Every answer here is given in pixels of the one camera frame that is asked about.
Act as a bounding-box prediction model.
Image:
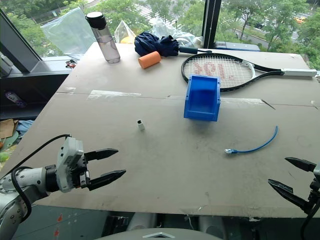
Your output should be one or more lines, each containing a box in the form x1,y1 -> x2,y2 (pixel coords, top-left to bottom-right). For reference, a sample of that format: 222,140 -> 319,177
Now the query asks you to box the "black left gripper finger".
87,169 -> 127,192
84,148 -> 119,161

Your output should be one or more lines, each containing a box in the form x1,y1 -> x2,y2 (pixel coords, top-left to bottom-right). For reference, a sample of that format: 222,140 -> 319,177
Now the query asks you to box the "clear zip plastic bag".
39,6 -> 99,56

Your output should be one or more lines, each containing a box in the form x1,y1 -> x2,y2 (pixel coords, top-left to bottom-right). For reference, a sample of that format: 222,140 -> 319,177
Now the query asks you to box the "orange foam cylinder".
137,50 -> 162,70

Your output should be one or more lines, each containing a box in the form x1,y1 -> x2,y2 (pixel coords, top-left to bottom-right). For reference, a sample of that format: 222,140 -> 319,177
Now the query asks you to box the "plastic bag with yellow item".
114,19 -> 137,45

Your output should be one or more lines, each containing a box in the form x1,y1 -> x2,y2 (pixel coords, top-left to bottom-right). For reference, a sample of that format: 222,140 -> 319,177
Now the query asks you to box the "navy folded umbrella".
133,30 -> 213,58

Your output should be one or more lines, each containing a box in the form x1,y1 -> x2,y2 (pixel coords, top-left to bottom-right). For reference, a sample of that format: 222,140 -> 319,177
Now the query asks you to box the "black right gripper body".
308,180 -> 320,209

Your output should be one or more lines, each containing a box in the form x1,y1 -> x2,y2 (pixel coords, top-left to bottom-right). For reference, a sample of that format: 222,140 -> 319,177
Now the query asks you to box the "crumpled clear plastic bag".
149,16 -> 204,49

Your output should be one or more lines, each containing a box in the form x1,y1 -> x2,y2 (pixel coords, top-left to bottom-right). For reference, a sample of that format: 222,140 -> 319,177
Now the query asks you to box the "blue Ethernet cable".
224,125 -> 279,157

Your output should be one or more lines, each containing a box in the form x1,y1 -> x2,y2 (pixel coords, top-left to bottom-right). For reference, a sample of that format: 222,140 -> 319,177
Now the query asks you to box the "brown cardboard piece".
0,118 -> 20,140

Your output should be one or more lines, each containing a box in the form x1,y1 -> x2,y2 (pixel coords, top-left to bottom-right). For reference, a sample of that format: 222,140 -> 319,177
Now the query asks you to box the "purple patterned item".
4,90 -> 28,109

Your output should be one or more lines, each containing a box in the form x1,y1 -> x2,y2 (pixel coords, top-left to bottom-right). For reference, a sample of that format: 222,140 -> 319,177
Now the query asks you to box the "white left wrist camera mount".
55,136 -> 85,194

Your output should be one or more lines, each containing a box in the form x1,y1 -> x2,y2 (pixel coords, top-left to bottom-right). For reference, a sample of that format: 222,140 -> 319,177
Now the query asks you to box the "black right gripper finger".
284,156 -> 318,173
267,178 -> 315,215

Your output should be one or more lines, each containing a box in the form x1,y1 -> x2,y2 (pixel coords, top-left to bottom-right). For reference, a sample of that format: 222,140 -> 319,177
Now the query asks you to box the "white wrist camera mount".
312,163 -> 320,185
55,136 -> 85,194

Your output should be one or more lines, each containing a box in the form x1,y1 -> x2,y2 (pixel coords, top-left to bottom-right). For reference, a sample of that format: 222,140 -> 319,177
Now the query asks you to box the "dark slanted panel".
0,8 -> 44,74

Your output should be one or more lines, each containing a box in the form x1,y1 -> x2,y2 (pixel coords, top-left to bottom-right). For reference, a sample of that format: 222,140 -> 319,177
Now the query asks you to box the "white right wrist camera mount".
312,163 -> 320,185

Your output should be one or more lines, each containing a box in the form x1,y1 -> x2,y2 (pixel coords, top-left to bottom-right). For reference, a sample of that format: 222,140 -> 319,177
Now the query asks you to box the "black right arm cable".
299,197 -> 320,240

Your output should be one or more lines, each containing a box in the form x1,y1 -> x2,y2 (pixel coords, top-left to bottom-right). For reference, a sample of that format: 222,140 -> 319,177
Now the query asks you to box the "blue plastic storage bin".
183,73 -> 222,123

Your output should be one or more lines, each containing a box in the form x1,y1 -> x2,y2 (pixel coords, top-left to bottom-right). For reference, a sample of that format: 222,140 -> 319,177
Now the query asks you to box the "clear tape strip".
220,97 -> 276,111
87,89 -> 143,101

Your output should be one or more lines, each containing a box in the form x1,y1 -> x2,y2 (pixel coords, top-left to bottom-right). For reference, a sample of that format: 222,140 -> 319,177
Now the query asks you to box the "grey rounded robot torso cover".
94,225 -> 224,240

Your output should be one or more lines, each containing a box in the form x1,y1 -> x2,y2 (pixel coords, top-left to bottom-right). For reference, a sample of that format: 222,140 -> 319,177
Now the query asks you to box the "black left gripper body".
74,152 -> 91,190

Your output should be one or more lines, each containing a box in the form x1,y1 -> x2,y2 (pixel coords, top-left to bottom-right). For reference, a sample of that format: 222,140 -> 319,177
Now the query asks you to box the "black window frame post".
201,0 -> 223,50

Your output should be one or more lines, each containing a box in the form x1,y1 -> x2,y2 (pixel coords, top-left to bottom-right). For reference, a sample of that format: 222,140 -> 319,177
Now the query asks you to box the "clear water bottle black lid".
84,11 -> 122,65

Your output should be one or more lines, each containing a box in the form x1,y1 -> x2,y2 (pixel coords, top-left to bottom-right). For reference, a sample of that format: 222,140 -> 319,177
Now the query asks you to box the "black and white tennis racket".
180,52 -> 319,93

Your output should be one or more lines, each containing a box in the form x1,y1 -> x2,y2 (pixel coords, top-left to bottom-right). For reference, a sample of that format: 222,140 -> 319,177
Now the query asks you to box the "blue flat box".
214,40 -> 261,53

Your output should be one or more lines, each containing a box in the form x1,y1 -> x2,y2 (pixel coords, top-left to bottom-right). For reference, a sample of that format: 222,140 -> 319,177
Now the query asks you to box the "light blue cloth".
15,119 -> 35,139

